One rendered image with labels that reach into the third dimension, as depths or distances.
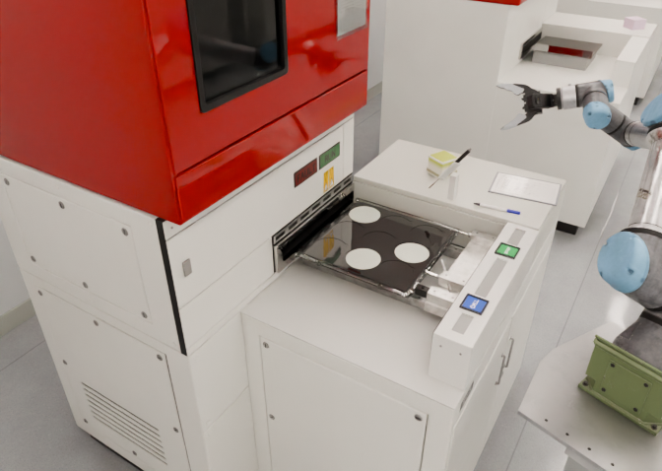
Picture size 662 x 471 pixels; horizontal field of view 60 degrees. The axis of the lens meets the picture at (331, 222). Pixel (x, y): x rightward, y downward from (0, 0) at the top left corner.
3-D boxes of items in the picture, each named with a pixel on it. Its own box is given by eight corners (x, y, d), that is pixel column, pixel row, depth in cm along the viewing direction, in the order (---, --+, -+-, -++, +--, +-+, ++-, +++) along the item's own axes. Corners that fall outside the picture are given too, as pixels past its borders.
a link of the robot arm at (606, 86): (614, 87, 176) (612, 73, 182) (575, 93, 181) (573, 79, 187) (615, 108, 181) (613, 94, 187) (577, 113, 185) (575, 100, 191)
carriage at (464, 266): (424, 310, 154) (425, 302, 152) (472, 243, 180) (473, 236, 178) (451, 321, 150) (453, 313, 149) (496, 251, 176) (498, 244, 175)
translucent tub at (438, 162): (426, 172, 196) (427, 154, 192) (442, 167, 199) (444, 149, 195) (440, 181, 190) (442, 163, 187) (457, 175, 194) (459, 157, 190)
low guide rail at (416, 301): (302, 264, 176) (301, 255, 175) (305, 260, 178) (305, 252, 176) (457, 323, 154) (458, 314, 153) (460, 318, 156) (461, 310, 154)
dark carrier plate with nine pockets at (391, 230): (298, 252, 169) (298, 251, 168) (357, 201, 193) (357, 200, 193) (405, 293, 153) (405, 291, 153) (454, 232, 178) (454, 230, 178)
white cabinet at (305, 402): (259, 489, 203) (238, 313, 158) (385, 326, 272) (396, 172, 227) (427, 592, 174) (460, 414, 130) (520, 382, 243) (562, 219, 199)
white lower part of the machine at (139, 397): (80, 439, 219) (16, 268, 175) (223, 315, 278) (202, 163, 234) (222, 537, 188) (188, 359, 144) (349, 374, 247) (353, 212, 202)
